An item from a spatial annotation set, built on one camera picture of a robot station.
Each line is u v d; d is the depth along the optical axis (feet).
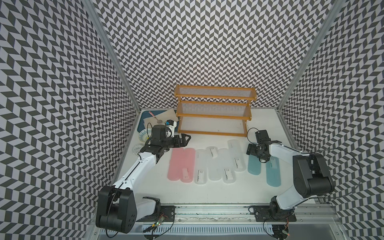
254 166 2.89
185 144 2.41
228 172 2.81
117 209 1.29
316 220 2.37
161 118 3.66
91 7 2.34
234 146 3.15
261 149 2.29
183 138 2.41
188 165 2.87
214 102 3.88
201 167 2.87
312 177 1.49
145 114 3.79
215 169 2.85
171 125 2.48
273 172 2.85
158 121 3.62
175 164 2.90
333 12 2.28
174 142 2.40
